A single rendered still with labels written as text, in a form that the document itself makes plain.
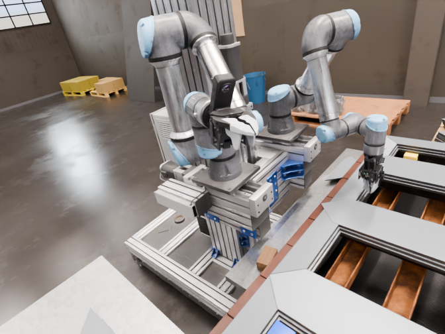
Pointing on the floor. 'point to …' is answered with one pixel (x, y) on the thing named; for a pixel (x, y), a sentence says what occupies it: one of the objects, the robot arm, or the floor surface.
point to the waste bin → (255, 87)
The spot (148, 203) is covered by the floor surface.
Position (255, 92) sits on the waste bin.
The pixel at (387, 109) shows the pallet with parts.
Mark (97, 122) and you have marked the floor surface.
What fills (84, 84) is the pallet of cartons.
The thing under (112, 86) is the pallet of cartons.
